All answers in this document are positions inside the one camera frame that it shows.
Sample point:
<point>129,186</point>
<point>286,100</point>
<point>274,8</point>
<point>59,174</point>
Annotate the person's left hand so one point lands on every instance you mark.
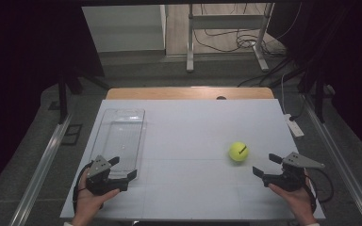
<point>89,205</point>

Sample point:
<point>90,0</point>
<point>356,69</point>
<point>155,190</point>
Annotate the grey metal desk frame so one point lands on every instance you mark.
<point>189,47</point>

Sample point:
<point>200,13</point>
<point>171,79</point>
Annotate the wooden table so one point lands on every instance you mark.
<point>169,93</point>

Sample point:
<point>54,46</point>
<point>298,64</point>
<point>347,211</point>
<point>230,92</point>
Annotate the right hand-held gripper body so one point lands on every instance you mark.
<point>290,179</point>

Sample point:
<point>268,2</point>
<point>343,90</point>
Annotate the aluminium rail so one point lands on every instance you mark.
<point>41,169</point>
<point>342,163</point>

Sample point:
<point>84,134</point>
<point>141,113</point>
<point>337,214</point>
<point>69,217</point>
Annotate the black floor frame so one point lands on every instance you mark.
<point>72,135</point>

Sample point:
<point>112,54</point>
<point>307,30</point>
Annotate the person's right hand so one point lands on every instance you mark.
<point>300,202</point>

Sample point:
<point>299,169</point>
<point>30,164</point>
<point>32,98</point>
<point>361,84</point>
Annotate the clear plastic container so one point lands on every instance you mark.
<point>121,138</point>

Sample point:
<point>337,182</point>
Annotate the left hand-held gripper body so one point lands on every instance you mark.
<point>98,175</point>

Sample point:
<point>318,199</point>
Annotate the white power strip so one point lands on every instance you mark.
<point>293,125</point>

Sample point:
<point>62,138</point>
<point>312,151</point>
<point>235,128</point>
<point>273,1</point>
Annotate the yellow tennis ball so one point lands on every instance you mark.
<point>238,151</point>

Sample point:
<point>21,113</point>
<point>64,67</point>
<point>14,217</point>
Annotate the white cabinet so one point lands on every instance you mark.
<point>122,28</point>

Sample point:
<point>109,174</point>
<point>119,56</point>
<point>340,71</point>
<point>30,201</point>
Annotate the black stand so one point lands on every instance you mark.
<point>320,97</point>
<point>62,100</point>

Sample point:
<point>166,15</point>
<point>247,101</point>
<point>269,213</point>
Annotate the dark table grommet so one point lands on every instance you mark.
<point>221,98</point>

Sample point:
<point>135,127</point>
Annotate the dark curtain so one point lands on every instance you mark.
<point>352,62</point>
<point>19,78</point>

